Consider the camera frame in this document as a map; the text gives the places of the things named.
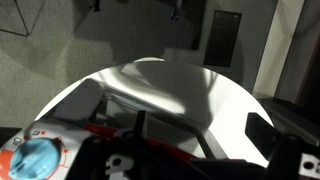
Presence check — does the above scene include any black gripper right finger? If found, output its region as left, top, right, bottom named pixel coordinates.
left=245, top=112, right=320, bottom=180

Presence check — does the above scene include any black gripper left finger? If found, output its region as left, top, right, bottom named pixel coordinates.
left=65, top=110, right=214, bottom=180

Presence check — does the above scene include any white toy stove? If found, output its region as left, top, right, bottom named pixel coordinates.
left=1, top=79, right=232, bottom=180

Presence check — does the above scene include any blue timer knob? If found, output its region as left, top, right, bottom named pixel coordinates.
left=8, top=138, right=60, bottom=180

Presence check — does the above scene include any black floor panel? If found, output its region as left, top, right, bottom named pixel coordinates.
left=203, top=10, right=242, bottom=67

